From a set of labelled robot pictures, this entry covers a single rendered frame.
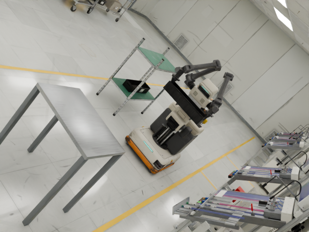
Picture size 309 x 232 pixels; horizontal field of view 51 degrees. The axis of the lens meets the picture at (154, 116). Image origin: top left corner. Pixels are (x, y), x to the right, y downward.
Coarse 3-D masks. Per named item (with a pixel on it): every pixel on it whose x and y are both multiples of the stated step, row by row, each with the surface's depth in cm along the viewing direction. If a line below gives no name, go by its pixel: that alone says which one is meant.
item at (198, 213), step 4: (308, 180) 302; (304, 184) 304; (224, 188) 354; (308, 196) 249; (304, 200) 250; (308, 200) 249; (300, 204) 252; (304, 204) 251; (308, 204) 249; (304, 208) 251; (308, 208) 250; (196, 212) 286; (200, 212) 284; (204, 212) 283; (200, 216) 366; (192, 220) 288; (176, 224) 381; (176, 228) 375
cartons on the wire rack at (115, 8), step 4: (108, 0) 847; (112, 0) 842; (116, 0) 865; (104, 4) 852; (108, 4) 848; (112, 4) 843; (116, 4) 855; (120, 4) 870; (112, 8) 856; (116, 8) 870
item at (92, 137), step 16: (32, 96) 239; (48, 96) 233; (64, 96) 249; (80, 96) 267; (16, 112) 247; (64, 112) 233; (80, 112) 248; (96, 112) 266; (48, 128) 288; (64, 128) 223; (80, 128) 232; (96, 128) 247; (0, 144) 261; (32, 144) 297; (80, 144) 218; (96, 144) 232; (112, 144) 247; (80, 160) 216; (112, 160) 254; (64, 176) 222; (96, 176) 261; (48, 192) 229; (80, 192) 268; (64, 208) 276
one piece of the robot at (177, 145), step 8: (168, 112) 440; (160, 120) 446; (152, 128) 452; (160, 128) 439; (168, 128) 436; (192, 128) 427; (200, 128) 431; (160, 136) 441; (168, 136) 436; (176, 136) 437; (192, 136) 429; (160, 144) 442; (168, 144) 443; (176, 144) 438; (184, 144) 434; (176, 152) 439
